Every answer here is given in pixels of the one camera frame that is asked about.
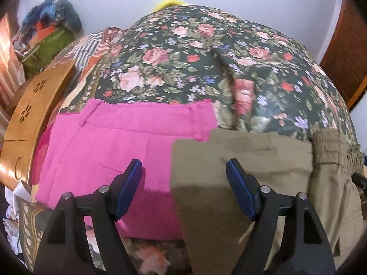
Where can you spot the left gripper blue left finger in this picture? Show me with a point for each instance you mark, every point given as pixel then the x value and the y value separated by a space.
pixel 123 189

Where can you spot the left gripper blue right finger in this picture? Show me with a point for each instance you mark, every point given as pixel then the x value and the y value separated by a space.
pixel 245 188

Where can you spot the olive green pants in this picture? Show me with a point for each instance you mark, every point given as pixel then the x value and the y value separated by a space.
pixel 263 203

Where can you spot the pink folded pants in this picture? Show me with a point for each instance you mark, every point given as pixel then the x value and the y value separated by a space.
pixel 90 148

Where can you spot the floral green bedspread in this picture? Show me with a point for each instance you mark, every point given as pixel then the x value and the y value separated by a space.
pixel 258 79

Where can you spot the wooden lap desk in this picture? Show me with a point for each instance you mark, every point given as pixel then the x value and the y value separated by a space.
pixel 29 120

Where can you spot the striped patchwork sheet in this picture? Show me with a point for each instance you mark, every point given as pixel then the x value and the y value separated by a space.
pixel 88 50

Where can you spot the pink striped curtain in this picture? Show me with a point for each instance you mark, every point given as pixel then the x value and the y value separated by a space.
pixel 11 70

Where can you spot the green storage box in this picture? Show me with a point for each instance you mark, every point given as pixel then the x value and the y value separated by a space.
pixel 39 57

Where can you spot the wooden wardrobe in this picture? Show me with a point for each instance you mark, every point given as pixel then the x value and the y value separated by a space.
pixel 345 59

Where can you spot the pile of blue clothes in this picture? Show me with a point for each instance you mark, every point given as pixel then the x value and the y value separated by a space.
pixel 50 13

